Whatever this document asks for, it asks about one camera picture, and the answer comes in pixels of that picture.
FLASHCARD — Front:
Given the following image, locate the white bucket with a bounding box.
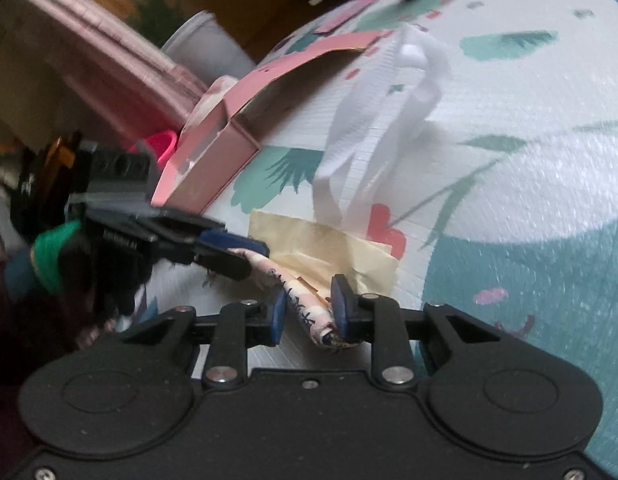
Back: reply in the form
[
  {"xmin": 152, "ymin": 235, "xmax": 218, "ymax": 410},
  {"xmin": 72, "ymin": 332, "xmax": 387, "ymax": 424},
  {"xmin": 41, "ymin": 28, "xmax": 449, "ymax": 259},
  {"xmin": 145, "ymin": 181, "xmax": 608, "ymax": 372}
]
[{"xmin": 161, "ymin": 10, "xmax": 257, "ymax": 86}]

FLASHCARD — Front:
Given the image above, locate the printed cream shopping bag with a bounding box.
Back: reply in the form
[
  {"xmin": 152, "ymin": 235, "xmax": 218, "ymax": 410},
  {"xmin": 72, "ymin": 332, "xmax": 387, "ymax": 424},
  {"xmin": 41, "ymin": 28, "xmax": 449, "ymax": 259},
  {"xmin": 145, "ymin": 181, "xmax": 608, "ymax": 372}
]
[{"xmin": 209, "ymin": 27, "xmax": 452, "ymax": 351}]

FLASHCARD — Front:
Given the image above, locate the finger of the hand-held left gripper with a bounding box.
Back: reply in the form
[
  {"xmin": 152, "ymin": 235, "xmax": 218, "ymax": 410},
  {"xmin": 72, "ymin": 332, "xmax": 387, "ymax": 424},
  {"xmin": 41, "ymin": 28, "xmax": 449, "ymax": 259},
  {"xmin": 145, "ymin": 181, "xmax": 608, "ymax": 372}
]
[
  {"xmin": 149, "ymin": 209, "xmax": 271, "ymax": 261},
  {"xmin": 159, "ymin": 247, "xmax": 253, "ymax": 282}
]

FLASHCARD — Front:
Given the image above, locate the pink bowl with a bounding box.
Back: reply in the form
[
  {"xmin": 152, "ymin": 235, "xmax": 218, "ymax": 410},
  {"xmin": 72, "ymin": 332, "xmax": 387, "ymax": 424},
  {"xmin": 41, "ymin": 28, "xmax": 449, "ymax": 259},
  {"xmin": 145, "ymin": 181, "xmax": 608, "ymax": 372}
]
[{"xmin": 129, "ymin": 130, "xmax": 180, "ymax": 168}]

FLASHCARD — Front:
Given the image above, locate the person's left hand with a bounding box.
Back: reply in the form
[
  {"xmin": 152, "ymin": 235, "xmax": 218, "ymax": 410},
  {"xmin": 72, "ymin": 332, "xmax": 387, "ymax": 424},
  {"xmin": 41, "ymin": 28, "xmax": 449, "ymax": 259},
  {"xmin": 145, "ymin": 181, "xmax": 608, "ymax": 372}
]
[{"xmin": 64, "ymin": 240, "xmax": 156, "ymax": 318}]

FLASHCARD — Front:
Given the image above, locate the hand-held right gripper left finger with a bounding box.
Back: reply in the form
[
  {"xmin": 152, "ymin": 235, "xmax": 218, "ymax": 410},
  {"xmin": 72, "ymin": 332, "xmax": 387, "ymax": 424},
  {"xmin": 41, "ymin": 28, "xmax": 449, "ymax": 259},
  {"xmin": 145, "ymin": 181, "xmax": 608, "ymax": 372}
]
[{"xmin": 122, "ymin": 287, "xmax": 290, "ymax": 388}]

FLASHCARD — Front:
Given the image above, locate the pink cardboard box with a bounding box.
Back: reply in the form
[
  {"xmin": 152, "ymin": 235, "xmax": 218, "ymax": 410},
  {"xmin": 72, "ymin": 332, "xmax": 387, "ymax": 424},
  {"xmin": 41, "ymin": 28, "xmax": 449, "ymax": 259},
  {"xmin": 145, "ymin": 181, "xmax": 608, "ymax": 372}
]
[{"xmin": 152, "ymin": 30, "xmax": 385, "ymax": 211}]

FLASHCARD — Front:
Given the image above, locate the pink striped blanket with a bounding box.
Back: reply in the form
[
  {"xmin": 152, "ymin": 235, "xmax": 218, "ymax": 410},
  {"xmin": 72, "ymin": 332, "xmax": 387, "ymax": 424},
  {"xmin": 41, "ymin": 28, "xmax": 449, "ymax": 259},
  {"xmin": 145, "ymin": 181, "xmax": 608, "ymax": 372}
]
[{"xmin": 0, "ymin": 0, "xmax": 210, "ymax": 161}]

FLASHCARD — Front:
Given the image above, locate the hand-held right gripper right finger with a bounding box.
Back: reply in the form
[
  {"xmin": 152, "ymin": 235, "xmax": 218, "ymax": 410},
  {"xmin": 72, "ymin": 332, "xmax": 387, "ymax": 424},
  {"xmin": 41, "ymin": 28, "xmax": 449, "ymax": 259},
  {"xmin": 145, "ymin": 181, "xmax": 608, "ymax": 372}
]
[{"xmin": 330, "ymin": 275, "xmax": 500, "ymax": 391}]

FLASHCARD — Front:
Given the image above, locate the animal print play mat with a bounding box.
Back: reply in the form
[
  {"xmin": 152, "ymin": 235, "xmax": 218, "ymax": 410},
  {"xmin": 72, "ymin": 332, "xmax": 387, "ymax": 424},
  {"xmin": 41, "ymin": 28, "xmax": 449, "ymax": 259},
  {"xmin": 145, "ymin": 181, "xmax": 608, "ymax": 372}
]
[{"xmin": 139, "ymin": 0, "xmax": 618, "ymax": 476}]

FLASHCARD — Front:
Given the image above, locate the green plant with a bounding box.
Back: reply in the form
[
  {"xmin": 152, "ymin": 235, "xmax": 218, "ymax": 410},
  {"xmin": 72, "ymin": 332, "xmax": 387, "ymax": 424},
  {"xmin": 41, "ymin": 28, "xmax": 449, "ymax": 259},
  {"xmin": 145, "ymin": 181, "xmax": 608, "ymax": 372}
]
[{"xmin": 134, "ymin": 0, "xmax": 190, "ymax": 43}]

